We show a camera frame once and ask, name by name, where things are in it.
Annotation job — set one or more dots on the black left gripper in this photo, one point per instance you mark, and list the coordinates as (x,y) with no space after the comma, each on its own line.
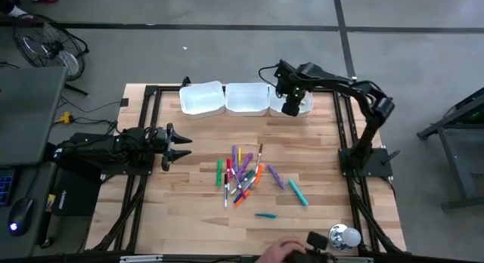
(160,142)

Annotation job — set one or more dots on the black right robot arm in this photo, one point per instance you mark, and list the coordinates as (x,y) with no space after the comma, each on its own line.
(340,81)

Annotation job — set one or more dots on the black floor fan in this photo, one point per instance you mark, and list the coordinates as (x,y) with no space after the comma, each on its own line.
(49,47)

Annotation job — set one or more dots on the black controller box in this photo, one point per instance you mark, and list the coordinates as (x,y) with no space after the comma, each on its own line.
(75,195)

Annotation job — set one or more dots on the yellow power plug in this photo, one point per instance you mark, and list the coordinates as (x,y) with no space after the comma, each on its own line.
(66,118)

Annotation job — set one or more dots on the green highlighter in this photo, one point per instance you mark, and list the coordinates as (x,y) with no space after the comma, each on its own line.
(219,172)

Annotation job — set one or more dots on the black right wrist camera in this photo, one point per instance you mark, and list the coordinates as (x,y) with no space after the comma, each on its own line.
(281,70)

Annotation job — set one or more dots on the yellow slim highlighter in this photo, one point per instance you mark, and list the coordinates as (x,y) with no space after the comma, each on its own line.
(239,155)

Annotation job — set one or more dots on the black table-level camera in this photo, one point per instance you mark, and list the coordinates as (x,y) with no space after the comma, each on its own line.
(317,240)

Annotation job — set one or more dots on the white plastic bin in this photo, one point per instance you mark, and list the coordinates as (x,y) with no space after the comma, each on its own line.
(247,100)
(202,100)
(273,108)

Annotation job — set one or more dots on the grey side desk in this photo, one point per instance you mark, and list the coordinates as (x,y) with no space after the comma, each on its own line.
(22,248)

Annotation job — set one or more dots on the purple highlighter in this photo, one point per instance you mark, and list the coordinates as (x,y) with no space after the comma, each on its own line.
(276,177)
(234,157)
(246,163)

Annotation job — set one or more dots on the person's foot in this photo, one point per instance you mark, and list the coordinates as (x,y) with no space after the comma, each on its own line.
(15,10)

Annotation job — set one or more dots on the orange slim highlighter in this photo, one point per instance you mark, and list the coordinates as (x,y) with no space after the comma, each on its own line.
(259,175)
(242,201)

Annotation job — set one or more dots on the black computer mouse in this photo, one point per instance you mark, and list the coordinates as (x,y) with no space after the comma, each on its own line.
(20,215)

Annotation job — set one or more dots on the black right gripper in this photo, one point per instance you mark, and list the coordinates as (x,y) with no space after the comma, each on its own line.
(291,93)

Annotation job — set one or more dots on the teal slim highlighter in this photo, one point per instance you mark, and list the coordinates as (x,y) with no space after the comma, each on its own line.
(265,215)

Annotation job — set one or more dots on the person's hand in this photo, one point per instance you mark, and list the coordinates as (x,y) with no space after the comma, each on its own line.
(280,251)

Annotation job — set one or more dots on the black aluminium table frame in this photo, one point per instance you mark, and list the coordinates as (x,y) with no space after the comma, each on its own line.
(168,88)

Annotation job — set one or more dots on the magenta-capped white marker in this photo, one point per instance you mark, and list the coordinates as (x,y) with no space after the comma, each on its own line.
(242,193)

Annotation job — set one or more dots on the teal chunky highlighter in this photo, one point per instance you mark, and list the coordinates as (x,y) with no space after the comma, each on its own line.
(298,192)

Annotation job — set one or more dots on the green-capped white marker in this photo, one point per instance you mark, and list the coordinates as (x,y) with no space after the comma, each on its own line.
(250,175)

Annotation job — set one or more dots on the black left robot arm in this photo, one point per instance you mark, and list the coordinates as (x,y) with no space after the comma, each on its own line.
(98,149)

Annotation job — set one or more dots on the small black box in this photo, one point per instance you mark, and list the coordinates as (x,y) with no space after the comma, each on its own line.
(124,102)

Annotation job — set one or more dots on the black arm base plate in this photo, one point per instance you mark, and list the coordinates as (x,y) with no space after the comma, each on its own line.
(128,170)
(378,166)

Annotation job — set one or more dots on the blue-capped white marker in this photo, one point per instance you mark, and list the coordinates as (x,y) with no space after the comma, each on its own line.
(249,185)

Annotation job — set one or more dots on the dark grey metal table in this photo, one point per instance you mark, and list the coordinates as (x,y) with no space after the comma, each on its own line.
(455,161)

